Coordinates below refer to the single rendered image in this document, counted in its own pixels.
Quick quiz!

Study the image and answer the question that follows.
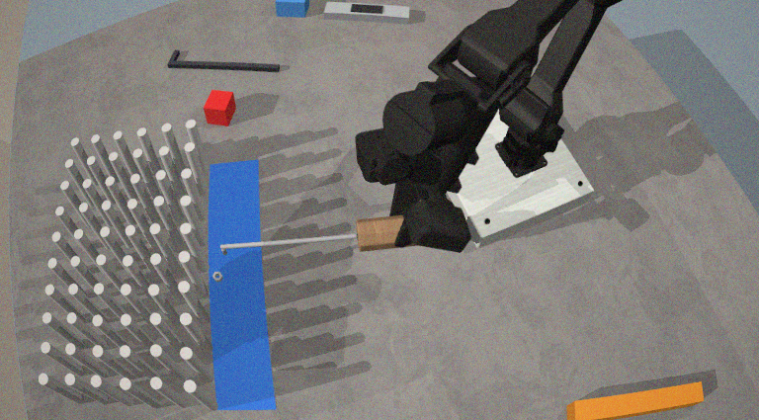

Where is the black l-shaped rod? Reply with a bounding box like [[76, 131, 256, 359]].
[[167, 49, 280, 72]]

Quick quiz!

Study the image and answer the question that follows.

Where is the blue box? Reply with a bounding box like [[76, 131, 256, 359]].
[[275, 0, 309, 18]]

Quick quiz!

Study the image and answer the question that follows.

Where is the grey metal cylinder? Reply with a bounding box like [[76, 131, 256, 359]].
[[91, 375, 133, 406], [156, 170, 184, 221], [161, 123, 186, 176], [39, 373, 84, 404], [100, 226, 129, 273], [52, 232, 79, 262], [45, 285, 86, 322], [181, 168, 208, 221], [121, 314, 156, 351], [185, 142, 210, 196], [106, 176, 136, 225], [55, 207, 85, 252], [65, 159, 94, 207], [68, 284, 108, 322], [102, 201, 133, 248], [150, 312, 185, 352], [94, 283, 129, 320], [87, 156, 116, 205], [48, 258, 87, 295], [127, 199, 157, 248], [150, 253, 183, 299], [154, 196, 183, 246], [65, 373, 110, 405], [121, 284, 153, 326], [65, 343, 108, 378], [113, 130, 140, 177], [137, 127, 162, 178], [159, 146, 186, 198], [71, 138, 99, 186], [180, 196, 209, 246], [150, 344, 187, 380], [180, 313, 213, 353], [109, 152, 137, 200], [96, 255, 126, 291], [79, 203, 110, 250], [186, 120, 209, 173], [126, 225, 157, 273], [120, 378, 160, 409], [180, 347, 214, 382], [120, 345, 159, 379], [179, 251, 210, 297], [66, 312, 108, 350], [130, 174, 160, 224], [41, 342, 85, 377], [42, 312, 85, 350], [74, 229, 105, 274], [150, 377, 188, 408], [148, 284, 182, 327], [92, 345, 133, 380], [133, 148, 160, 200], [149, 223, 182, 272], [180, 223, 210, 272], [71, 256, 100, 289], [93, 314, 131, 348], [91, 134, 119, 182], [184, 380, 218, 411], [178, 281, 211, 325], [82, 179, 113, 227], [60, 181, 90, 227], [123, 255, 154, 300]]

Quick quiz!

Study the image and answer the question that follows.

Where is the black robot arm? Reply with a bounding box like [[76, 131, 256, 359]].
[[355, 0, 623, 185]]

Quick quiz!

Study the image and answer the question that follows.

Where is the red cube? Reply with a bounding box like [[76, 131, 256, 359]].
[[204, 90, 236, 126]]

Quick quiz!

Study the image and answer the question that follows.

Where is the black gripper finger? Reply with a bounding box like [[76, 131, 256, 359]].
[[389, 177, 421, 216], [394, 202, 413, 247]]

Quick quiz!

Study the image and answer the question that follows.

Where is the orange rectangular bar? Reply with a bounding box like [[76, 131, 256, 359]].
[[566, 381, 704, 420]]

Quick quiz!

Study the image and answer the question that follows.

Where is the blue taped strip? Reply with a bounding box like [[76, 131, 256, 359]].
[[208, 160, 276, 410]]

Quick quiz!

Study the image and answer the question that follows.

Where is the metal rod tool with brown handle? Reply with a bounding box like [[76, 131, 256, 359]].
[[220, 215, 404, 256]]

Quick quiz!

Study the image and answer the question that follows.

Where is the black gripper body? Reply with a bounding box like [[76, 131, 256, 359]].
[[407, 143, 479, 253]]

